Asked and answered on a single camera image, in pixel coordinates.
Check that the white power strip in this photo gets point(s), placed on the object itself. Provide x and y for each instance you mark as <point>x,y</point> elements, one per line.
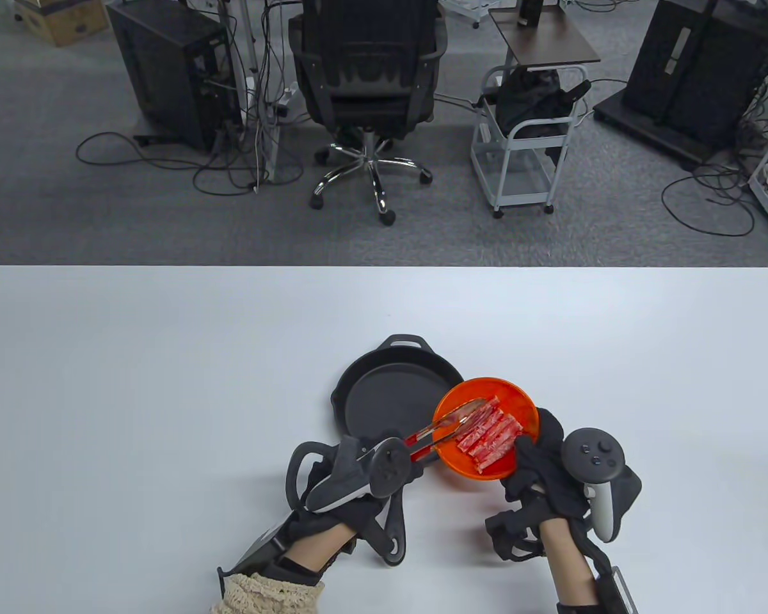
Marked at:
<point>287,101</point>

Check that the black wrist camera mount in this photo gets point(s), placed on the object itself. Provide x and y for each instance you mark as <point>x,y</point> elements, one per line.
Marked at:
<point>614,591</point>
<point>256,550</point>

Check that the black cast iron pan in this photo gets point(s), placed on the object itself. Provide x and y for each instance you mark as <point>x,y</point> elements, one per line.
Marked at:
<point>377,396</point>

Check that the black equipment cabinet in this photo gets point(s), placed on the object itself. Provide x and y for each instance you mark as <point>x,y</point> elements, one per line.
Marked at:
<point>704,64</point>

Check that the cream knit sleeve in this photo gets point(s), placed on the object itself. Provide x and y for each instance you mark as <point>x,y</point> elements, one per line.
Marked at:
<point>269,595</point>

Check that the person's left hand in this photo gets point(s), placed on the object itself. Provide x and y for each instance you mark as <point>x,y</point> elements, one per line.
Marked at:
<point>358,511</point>

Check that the black mesh office chair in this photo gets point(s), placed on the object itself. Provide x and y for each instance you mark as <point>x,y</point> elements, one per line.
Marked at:
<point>368,64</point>

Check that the black bag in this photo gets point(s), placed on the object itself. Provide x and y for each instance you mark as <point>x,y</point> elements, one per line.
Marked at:
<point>531,102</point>

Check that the grey handheld controller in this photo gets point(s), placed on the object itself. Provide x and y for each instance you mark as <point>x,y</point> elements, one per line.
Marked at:
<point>592,454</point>
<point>389,467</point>

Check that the black platform base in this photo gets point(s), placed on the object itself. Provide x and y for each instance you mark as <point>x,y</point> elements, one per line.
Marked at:
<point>646,137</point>

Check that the red white crab stick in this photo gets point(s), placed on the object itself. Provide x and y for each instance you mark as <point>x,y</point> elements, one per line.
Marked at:
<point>484,426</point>

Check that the white stand base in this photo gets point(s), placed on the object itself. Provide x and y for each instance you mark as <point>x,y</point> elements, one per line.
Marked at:
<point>470,9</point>

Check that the person's right forearm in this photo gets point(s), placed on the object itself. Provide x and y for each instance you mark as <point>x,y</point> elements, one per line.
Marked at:
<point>566,563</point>

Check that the orange plastic bowl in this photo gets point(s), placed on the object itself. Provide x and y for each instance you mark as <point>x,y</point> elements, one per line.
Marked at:
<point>515,395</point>

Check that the person's right hand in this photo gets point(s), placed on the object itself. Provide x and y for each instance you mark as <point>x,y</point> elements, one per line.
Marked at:
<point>544,486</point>

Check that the black computer tower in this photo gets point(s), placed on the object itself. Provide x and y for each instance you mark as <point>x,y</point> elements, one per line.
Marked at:
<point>166,70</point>

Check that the red marbled meat slices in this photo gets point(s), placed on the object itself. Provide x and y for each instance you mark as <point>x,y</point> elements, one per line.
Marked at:
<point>496,441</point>

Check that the person's left forearm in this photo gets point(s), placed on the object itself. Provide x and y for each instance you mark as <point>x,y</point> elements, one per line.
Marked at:
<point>317,550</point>

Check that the black bottle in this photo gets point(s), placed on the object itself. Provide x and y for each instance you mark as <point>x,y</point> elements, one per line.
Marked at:
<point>530,11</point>

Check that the white trolley cart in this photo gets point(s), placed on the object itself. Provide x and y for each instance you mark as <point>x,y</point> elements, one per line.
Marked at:
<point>500,179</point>

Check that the cardboard box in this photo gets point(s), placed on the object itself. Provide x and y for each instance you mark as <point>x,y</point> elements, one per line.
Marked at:
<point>64,22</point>

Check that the brown side table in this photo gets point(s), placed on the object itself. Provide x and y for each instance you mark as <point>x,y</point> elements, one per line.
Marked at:
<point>544,38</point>

